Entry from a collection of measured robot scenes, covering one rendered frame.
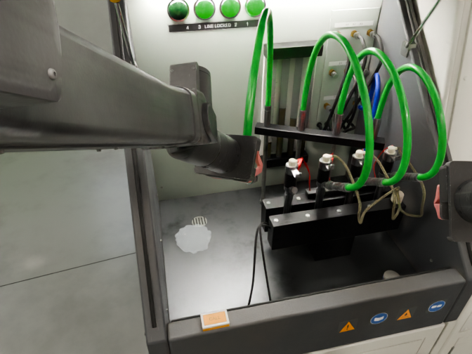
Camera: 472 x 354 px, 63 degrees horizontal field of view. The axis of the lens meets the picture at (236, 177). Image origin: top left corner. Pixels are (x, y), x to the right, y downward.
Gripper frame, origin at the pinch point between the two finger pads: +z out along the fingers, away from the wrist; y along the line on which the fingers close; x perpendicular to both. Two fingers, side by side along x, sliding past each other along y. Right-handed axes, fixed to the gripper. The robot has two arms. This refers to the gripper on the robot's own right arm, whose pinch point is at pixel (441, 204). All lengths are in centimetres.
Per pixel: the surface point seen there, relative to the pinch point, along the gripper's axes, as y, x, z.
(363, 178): 4.9, 8.1, 11.7
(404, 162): 8.0, 0.5, 12.3
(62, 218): -7, 143, 171
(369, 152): 9.1, 8.0, 8.2
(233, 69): 35, 34, 36
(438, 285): -15.5, -10.6, 24.0
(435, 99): 20.1, -5.5, 12.5
